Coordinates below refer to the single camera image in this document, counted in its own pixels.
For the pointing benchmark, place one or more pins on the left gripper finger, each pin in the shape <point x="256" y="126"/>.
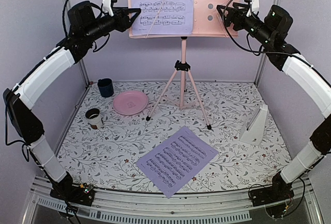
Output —
<point x="126" y="10"/>
<point x="132" y="17"/>

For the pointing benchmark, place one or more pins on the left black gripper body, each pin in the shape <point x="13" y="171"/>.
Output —
<point x="121" y="25"/>

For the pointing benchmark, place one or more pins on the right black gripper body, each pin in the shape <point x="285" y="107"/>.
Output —
<point x="240" y="24"/>

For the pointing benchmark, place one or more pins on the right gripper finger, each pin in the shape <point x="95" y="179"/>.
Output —
<point x="236" y="7"/>
<point x="223" y="17"/>

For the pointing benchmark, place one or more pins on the pink music stand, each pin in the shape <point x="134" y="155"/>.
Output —
<point x="205" y="24"/>

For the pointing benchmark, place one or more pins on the white metronome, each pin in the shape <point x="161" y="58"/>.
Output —
<point x="252" y="132"/>

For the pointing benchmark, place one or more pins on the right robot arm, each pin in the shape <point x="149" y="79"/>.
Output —
<point x="271" y="34"/>

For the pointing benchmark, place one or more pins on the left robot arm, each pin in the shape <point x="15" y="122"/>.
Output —
<point x="85" y="29"/>

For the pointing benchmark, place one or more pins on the dark blue mug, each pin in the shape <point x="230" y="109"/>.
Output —
<point x="105" y="87"/>

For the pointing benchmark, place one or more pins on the pink plate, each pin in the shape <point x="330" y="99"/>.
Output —
<point x="130" y="102"/>

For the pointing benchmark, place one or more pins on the paper coffee cup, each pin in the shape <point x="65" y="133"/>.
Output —
<point x="94" y="118"/>

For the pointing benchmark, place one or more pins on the right aluminium frame post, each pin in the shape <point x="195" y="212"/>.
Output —
<point x="269" y="1"/>

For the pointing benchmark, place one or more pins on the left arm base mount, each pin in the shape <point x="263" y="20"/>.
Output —
<point x="73" y="193"/>

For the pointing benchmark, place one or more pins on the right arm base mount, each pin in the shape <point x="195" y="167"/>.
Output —
<point x="272" y="194"/>

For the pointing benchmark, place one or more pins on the front aluminium rail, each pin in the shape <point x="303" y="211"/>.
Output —
<point x="117" y="206"/>

